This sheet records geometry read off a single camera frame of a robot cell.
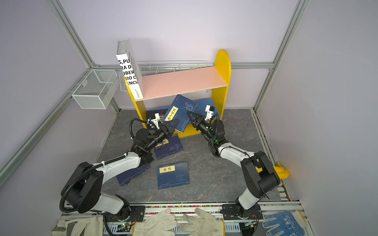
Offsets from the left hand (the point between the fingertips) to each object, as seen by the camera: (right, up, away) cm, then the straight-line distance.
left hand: (180, 123), depth 74 cm
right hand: (+3, +5, +1) cm, 6 cm away
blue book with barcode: (-1, +7, +2) cm, 7 cm away
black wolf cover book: (-15, +8, +25) cm, 30 cm away
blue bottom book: (-6, -31, +12) cm, 34 cm away
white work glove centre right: (+13, -50, -3) cm, 52 cm away
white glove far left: (-44, -49, -5) cm, 66 cm away
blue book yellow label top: (-8, -15, +25) cm, 30 cm away
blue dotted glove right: (+54, -49, -3) cm, 73 cm away
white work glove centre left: (-10, -49, -3) cm, 50 cm away
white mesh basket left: (-62, +24, +31) cm, 73 cm away
